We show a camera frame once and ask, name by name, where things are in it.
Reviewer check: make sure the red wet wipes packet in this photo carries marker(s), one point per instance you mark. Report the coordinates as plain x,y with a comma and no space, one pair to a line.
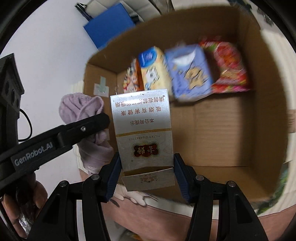
233,75

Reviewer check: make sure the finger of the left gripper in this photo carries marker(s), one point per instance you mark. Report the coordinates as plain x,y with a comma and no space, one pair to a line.
85,128

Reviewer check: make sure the white cigarette box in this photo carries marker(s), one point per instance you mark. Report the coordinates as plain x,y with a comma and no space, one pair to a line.
142,124

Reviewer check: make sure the purple cloth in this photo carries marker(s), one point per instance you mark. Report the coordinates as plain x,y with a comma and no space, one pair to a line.
94,149

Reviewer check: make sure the yellow tissue pack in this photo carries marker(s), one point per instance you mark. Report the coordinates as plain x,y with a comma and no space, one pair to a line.
154,70

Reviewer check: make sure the orange snack packet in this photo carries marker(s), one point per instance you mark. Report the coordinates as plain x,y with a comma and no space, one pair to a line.
133,79

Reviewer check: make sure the left hand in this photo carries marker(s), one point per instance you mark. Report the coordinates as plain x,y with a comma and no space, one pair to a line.
26,200

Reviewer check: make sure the cardboard box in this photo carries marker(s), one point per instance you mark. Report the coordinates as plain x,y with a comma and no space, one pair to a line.
208,115

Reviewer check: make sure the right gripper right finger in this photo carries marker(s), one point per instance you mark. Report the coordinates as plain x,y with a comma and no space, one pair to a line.
237,219

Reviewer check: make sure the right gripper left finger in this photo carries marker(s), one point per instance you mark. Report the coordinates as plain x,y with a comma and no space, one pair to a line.
58,218

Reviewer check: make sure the blue tissue pack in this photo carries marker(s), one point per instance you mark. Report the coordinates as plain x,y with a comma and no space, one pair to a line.
190,73

